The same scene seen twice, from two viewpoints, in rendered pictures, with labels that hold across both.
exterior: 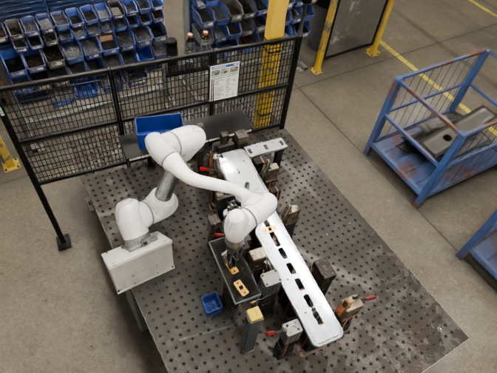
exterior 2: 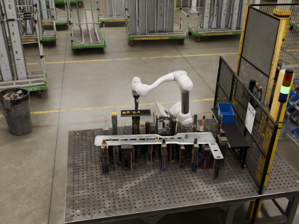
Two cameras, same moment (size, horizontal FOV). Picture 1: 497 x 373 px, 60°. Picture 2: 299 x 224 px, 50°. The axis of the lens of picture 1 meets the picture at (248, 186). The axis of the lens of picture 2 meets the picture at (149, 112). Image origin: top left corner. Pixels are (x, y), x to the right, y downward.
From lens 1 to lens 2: 396 cm
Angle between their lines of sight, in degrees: 82
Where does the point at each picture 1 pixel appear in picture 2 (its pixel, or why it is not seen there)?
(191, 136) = (182, 79)
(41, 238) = not seen: hidden behind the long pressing
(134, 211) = (178, 104)
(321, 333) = (99, 138)
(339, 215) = (171, 197)
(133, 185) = (212, 129)
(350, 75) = not seen: outside the picture
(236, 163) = (203, 138)
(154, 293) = not seen: hidden behind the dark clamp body
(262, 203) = (140, 85)
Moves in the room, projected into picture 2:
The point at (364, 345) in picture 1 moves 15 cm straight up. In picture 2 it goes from (91, 178) to (90, 167)
